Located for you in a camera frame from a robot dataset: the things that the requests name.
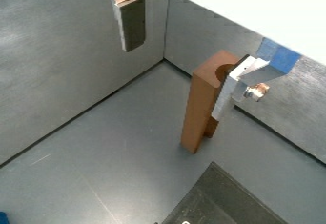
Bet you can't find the black angled holder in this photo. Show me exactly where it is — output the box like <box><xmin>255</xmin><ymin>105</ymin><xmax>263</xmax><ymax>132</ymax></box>
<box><xmin>162</xmin><ymin>162</ymin><xmax>288</xmax><ymax>224</ymax></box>

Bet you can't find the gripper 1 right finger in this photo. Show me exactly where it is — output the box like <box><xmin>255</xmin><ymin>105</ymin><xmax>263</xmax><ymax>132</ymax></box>
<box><xmin>211</xmin><ymin>38</ymin><xmax>301</xmax><ymax>120</ymax></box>

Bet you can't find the blue shape sorter board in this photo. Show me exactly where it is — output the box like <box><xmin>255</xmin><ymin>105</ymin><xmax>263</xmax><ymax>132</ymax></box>
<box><xmin>0</xmin><ymin>212</ymin><xmax>11</xmax><ymax>224</ymax></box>

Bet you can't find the brown arch block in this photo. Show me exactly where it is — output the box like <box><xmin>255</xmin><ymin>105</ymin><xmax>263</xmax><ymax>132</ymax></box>
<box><xmin>181</xmin><ymin>51</ymin><xmax>239</xmax><ymax>153</ymax></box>

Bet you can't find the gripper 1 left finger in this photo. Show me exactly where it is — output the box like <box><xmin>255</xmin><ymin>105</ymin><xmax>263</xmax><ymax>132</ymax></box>
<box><xmin>111</xmin><ymin>0</ymin><xmax>146</xmax><ymax>52</ymax></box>

